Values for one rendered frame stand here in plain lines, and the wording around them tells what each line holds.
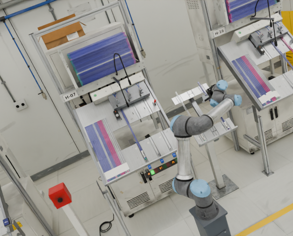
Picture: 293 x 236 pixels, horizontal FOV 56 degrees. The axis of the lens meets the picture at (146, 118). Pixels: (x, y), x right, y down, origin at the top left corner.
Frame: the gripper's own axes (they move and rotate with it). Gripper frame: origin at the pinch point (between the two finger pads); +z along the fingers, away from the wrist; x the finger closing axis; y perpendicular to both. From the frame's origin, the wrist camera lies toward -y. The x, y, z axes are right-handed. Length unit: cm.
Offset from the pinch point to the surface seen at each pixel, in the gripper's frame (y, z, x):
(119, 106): 28, 9, 71
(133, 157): -16, 6, 78
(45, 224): -36, 70, 180
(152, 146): -15, 7, 60
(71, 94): 53, 8, 102
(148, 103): 21, 14, 46
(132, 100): 28, 9, 58
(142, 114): 14, 12, 55
